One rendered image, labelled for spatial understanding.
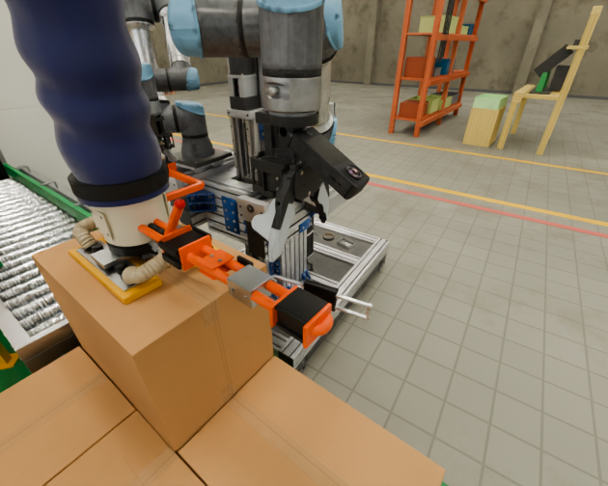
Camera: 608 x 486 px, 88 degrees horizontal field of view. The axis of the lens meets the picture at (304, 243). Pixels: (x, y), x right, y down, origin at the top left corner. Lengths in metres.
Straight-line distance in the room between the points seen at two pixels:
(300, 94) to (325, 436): 0.89
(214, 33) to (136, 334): 0.60
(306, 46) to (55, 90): 0.57
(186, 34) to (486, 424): 1.82
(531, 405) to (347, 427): 1.18
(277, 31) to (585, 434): 2.00
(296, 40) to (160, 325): 0.63
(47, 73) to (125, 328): 0.53
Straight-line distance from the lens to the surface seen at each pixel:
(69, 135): 0.87
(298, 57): 0.41
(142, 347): 0.77
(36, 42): 0.84
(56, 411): 1.31
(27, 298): 1.85
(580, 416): 2.14
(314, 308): 0.56
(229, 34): 0.53
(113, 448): 1.16
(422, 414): 1.79
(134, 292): 0.89
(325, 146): 0.44
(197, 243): 0.76
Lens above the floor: 1.48
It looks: 32 degrees down
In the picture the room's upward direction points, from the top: straight up
